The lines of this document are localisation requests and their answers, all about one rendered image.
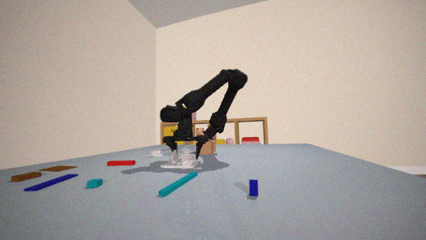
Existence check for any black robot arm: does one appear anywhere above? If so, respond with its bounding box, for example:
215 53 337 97
160 69 248 141

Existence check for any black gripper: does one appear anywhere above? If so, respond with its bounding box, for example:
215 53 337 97
163 122 209 160

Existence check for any red flat bar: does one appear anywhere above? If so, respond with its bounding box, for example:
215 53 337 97
107 161 135 166

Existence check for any small teal block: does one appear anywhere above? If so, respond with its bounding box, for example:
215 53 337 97
87 178 103 188

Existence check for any teal rectangular bar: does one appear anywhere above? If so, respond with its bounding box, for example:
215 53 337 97
159 171 198 197

